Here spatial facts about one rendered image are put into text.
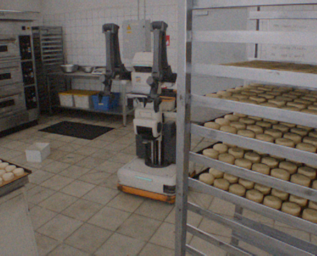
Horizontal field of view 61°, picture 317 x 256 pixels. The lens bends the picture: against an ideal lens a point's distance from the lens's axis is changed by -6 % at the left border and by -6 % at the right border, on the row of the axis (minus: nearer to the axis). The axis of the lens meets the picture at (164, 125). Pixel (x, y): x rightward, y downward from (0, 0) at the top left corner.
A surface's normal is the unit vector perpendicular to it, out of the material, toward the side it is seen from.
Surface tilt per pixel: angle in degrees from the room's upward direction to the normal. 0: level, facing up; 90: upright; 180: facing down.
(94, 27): 90
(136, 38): 90
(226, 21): 90
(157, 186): 90
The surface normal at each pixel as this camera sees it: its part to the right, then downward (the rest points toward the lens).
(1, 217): 0.87, 0.14
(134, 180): -0.40, 0.26
